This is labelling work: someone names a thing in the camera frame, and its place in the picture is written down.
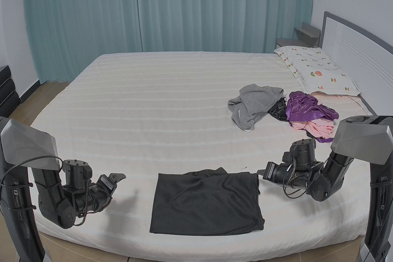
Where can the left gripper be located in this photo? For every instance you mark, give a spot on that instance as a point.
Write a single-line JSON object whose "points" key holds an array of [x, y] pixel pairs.
{"points": [[98, 197]]}

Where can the bed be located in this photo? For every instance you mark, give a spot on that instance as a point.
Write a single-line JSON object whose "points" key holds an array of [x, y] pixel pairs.
{"points": [[153, 101]]}

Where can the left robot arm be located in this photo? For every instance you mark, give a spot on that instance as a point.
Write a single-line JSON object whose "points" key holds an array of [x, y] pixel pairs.
{"points": [[27, 141]]}

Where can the black T-shirt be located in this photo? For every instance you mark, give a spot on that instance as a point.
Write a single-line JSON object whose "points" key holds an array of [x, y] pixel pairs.
{"points": [[208, 202]]}

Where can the black chest of drawers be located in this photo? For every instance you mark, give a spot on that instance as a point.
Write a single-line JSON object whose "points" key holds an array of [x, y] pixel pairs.
{"points": [[7, 92]]}

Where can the grey garment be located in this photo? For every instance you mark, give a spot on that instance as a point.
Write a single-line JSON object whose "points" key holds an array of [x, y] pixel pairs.
{"points": [[251, 104]]}

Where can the grey bedside table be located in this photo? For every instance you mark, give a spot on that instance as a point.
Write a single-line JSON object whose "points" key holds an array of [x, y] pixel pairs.
{"points": [[304, 32]]}

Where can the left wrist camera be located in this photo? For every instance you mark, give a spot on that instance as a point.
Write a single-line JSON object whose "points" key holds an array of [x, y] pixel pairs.
{"points": [[107, 181]]}

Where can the pink garment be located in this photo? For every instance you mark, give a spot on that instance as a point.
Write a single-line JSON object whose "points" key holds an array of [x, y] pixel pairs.
{"points": [[319, 128]]}

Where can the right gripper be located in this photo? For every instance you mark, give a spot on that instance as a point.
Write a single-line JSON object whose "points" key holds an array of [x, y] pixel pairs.
{"points": [[276, 173]]}

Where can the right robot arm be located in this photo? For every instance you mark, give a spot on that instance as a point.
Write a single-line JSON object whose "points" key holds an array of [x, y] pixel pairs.
{"points": [[359, 138]]}

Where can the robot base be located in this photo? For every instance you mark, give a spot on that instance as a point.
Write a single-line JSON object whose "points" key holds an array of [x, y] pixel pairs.
{"points": [[365, 256]]}

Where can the black patterned garment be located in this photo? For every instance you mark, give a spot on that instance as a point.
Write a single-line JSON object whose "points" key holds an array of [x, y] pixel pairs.
{"points": [[278, 110]]}

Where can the purple garment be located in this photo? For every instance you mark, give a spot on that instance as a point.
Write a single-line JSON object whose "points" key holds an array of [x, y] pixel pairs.
{"points": [[301, 107]]}

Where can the white printed pillow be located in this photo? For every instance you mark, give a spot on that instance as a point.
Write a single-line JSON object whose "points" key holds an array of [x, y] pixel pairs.
{"points": [[319, 70]]}

